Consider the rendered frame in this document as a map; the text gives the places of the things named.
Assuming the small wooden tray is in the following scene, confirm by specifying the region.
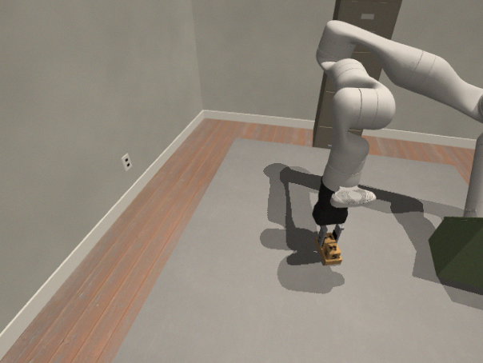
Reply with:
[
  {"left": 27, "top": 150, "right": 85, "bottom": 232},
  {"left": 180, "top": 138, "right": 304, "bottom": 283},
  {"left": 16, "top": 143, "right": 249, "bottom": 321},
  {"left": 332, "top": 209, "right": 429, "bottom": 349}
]
[{"left": 315, "top": 237, "right": 342, "bottom": 265}]

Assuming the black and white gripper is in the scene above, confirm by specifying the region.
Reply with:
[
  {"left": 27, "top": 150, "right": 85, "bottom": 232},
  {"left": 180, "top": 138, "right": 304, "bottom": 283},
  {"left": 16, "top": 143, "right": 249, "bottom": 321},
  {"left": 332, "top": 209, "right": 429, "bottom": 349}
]
[{"left": 312, "top": 162, "right": 376, "bottom": 246}]

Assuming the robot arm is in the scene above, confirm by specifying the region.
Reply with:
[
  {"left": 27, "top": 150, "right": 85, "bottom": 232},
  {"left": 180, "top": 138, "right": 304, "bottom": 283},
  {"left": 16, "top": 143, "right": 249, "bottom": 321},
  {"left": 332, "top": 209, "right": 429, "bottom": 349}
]
[{"left": 316, "top": 20, "right": 483, "bottom": 217}]

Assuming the wooden number cube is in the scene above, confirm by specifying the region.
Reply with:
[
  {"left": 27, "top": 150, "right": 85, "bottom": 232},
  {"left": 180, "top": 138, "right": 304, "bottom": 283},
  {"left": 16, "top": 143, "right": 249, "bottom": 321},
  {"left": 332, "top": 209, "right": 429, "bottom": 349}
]
[
  {"left": 322, "top": 233, "right": 336, "bottom": 249},
  {"left": 323, "top": 243, "right": 341, "bottom": 260}
]

